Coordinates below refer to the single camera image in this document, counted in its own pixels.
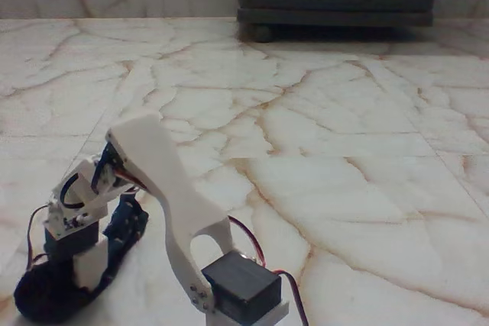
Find dark navy dotted sock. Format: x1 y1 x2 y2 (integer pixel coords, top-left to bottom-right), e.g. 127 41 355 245
13 191 150 321

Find red white black servo cable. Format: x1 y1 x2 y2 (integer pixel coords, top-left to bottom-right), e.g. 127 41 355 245
27 205 53 270

